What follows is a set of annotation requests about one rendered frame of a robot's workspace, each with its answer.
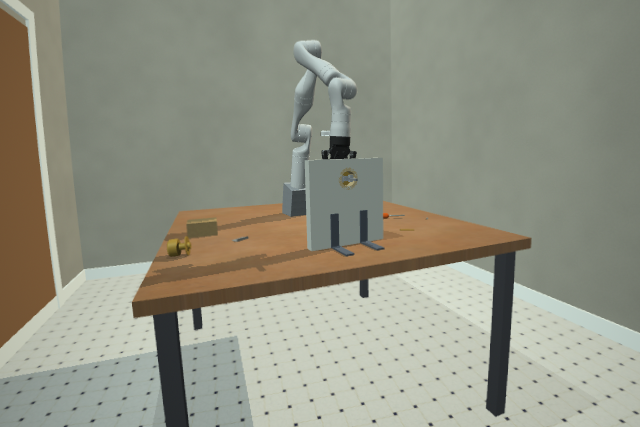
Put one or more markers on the tan rectangular box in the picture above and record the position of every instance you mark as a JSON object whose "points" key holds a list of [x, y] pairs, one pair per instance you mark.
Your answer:
{"points": [[201, 227]]}

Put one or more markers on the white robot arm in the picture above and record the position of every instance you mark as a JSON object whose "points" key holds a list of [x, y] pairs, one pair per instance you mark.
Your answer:
{"points": [[307, 54]]}

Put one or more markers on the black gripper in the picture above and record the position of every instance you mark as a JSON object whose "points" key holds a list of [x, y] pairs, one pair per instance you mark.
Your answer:
{"points": [[339, 148]]}

